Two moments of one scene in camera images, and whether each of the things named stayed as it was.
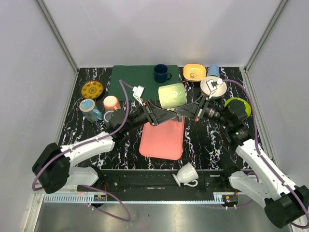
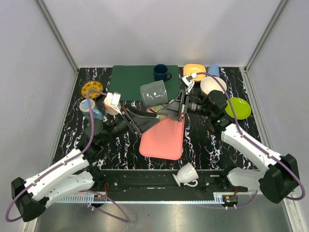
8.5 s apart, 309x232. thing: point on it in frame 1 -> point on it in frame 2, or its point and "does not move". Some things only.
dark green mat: [138, 76] does not move
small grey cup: [107, 116] -> [154, 94]
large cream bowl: [221, 88] does not move
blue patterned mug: [91, 114] does not move
